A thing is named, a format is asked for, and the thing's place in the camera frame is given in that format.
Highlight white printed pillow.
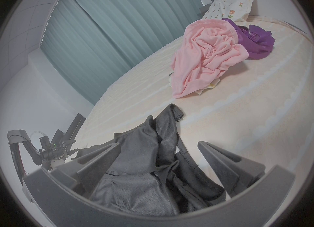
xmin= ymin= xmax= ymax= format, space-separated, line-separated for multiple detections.
xmin=202 ymin=0 xmax=257 ymax=22

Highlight purple garment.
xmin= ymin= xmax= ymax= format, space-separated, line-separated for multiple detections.
xmin=221 ymin=18 xmax=276 ymax=60

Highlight cream printed garment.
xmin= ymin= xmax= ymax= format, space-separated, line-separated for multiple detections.
xmin=169 ymin=73 xmax=221 ymax=96

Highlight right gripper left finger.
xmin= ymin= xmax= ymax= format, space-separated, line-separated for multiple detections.
xmin=53 ymin=143 xmax=122 ymax=195

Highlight round white mirror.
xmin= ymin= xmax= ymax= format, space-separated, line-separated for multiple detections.
xmin=29 ymin=130 xmax=47 ymax=140

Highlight pink garment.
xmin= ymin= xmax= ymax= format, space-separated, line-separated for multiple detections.
xmin=171 ymin=19 xmax=249 ymax=98

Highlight bed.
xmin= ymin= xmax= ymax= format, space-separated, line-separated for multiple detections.
xmin=81 ymin=0 xmax=313 ymax=202

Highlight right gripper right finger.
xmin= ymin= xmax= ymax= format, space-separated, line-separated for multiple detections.
xmin=197 ymin=141 xmax=266 ymax=195

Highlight blue-green curtain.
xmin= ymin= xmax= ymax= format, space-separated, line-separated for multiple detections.
xmin=66 ymin=0 xmax=204 ymax=74
xmin=40 ymin=0 xmax=138 ymax=105

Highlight black T-shirt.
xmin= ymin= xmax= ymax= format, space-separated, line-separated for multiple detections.
xmin=71 ymin=104 xmax=227 ymax=217

